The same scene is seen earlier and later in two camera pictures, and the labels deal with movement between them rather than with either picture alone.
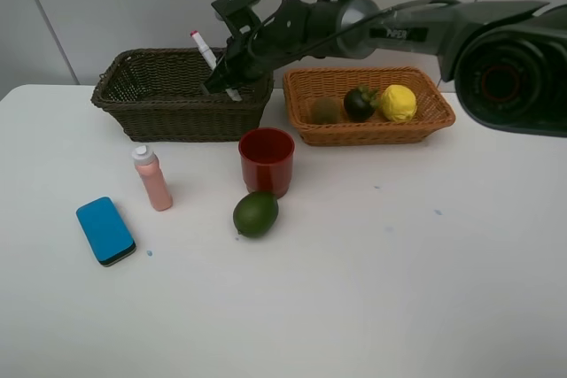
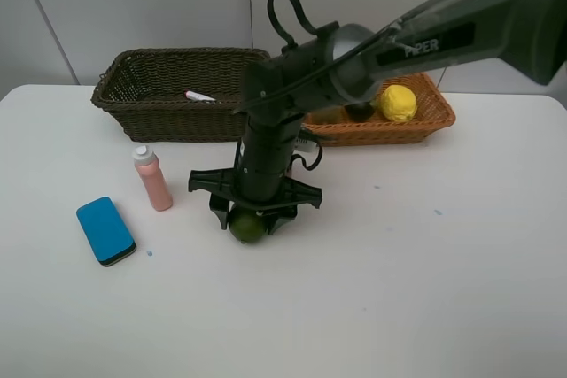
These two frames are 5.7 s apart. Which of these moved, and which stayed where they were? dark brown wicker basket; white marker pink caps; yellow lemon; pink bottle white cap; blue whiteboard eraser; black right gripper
Moved: black right gripper; white marker pink caps
Stayed: pink bottle white cap; yellow lemon; dark brown wicker basket; blue whiteboard eraser
